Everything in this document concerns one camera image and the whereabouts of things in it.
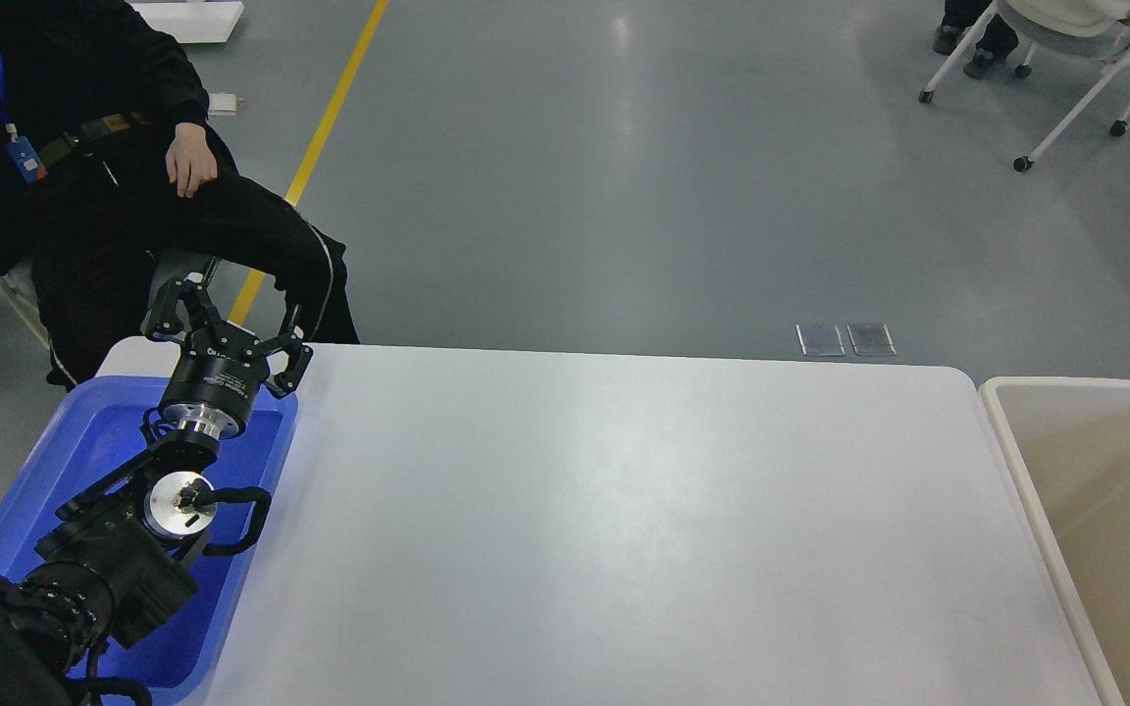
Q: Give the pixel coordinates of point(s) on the beige plastic bin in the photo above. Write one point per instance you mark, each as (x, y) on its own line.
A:
(1066, 442)

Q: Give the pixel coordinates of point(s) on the seated person in black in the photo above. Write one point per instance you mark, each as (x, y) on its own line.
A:
(98, 93)

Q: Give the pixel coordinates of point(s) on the small white floor object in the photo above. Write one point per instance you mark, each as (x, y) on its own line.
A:
(223, 104)

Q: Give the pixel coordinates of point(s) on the person's bare hand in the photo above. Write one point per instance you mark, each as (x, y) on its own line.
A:
(190, 162)

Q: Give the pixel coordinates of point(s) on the right metal floor plate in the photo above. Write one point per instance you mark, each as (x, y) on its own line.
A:
(872, 340)

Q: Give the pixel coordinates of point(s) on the folding chair under person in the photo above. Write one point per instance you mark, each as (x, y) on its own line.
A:
(17, 288)

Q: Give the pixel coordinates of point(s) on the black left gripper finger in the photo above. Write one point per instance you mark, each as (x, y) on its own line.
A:
(288, 341)
(181, 312)

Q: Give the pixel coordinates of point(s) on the background person's shoes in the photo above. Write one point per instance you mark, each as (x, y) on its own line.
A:
(990, 50)

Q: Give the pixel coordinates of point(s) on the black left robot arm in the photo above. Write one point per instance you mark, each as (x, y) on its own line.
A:
(118, 565)

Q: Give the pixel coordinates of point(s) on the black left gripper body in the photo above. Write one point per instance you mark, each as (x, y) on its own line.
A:
(215, 383)

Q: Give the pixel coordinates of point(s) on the white board on floor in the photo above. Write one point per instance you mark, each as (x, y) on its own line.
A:
(192, 22)

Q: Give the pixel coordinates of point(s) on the left metal floor plate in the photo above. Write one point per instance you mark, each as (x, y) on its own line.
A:
(820, 341)

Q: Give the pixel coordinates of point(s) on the metal floor plate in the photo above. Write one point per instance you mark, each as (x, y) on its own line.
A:
(820, 341)
(872, 340)

